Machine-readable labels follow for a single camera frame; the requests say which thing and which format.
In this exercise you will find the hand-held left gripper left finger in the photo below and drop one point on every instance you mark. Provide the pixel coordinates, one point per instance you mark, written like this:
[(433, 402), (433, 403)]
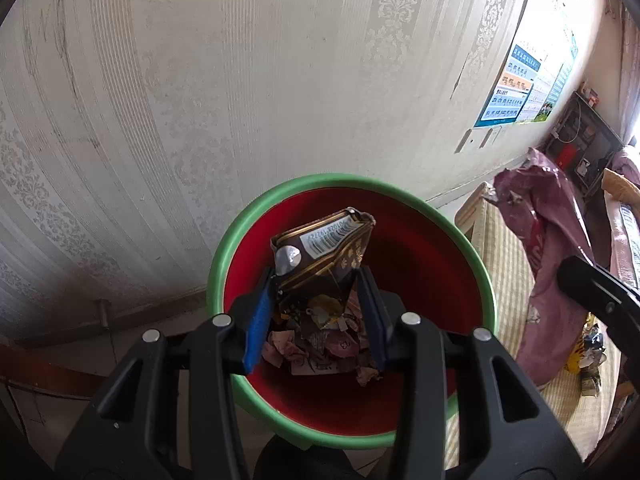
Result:
[(257, 330)]

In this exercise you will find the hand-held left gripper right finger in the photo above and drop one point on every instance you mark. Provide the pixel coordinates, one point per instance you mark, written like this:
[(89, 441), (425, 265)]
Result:
[(372, 325)]

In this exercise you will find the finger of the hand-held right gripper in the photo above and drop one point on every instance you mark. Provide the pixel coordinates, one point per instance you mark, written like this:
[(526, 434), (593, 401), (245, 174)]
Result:
[(600, 295)]

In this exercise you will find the purple blanket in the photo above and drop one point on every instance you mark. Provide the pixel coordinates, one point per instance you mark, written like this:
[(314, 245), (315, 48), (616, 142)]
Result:
[(550, 240)]

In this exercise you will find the red bin with green rim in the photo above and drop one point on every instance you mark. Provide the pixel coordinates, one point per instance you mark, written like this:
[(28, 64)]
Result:
[(415, 260)]

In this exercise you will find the brown snack wrapper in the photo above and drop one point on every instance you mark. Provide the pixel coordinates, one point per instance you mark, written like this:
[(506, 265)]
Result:
[(320, 255)]

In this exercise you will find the blue snack packet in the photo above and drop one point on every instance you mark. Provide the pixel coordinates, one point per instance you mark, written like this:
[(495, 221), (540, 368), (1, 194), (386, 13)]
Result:
[(595, 341)]

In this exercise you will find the pile of paper scraps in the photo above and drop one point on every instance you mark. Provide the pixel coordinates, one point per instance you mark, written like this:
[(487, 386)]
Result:
[(320, 350)]

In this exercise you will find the pink patterned blanket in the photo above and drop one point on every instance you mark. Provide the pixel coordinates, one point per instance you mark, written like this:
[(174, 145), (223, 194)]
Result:
[(625, 240)]

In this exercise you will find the yellow snack packet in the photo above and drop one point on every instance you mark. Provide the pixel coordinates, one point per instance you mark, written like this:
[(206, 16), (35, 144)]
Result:
[(577, 360)]

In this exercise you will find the yellow checked mat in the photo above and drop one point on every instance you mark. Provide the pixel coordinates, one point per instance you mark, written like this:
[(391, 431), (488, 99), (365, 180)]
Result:
[(505, 285)]

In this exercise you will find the red box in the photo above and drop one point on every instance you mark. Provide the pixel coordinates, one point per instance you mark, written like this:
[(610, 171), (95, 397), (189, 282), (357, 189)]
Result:
[(565, 157)]

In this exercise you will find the dark storage shelf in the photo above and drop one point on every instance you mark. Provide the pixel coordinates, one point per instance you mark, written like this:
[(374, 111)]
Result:
[(595, 130)]

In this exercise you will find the brown wooden board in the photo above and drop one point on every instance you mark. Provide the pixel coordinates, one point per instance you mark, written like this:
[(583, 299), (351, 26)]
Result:
[(40, 370)]

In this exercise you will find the pale curtain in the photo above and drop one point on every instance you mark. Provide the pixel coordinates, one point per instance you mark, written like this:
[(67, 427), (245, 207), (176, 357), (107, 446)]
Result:
[(631, 70)]

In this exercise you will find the pale table wall poster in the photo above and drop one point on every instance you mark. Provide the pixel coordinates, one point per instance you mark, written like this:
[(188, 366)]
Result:
[(542, 90)]

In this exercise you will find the green bordered wall poster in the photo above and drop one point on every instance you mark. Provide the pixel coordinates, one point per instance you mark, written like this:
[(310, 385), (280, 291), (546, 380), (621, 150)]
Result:
[(562, 75)]

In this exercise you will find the blue letter wall poster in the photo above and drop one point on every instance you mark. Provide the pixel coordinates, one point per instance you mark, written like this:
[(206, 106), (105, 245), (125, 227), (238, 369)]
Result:
[(510, 90)]

